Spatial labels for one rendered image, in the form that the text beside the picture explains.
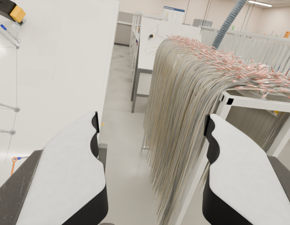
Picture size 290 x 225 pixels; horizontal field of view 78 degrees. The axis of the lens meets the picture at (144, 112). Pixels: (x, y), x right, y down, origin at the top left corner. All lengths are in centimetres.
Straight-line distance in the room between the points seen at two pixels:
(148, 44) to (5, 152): 306
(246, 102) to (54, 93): 67
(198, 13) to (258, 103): 1146
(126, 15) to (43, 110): 1087
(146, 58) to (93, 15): 261
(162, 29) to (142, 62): 80
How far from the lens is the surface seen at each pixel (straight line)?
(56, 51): 72
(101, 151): 102
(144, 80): 326
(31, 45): 75
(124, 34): 1145
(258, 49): 373
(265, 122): 106
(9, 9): 72
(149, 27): 368
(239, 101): 74
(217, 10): 1256
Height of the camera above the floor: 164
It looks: 27 degrees down
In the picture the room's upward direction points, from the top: 11 degrees clockwise
